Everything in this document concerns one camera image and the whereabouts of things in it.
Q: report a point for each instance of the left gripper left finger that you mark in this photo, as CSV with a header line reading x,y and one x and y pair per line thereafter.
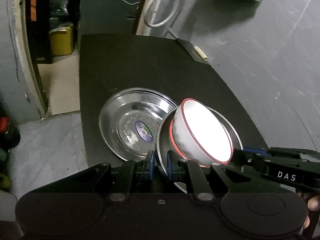
x,y
134,176

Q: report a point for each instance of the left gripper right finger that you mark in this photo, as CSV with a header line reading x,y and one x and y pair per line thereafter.
x,y
190,173

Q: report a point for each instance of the deep steel bowl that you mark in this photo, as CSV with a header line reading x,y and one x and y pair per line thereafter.
x,y
165,141

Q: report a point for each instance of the white ceramic bowl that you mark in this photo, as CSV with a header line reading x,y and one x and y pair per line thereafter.
x,y
199,133

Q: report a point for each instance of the steel plate with sticker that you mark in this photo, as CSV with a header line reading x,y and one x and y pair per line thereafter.
x,y
129,121

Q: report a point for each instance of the yellow canister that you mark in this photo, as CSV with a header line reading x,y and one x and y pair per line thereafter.
x,y
61,40

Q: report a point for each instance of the dark grey cabinet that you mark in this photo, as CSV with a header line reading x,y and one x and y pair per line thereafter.
x,y
107,16

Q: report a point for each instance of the cleaver with cream handle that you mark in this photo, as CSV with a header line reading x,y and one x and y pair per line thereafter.
x,y
196,53

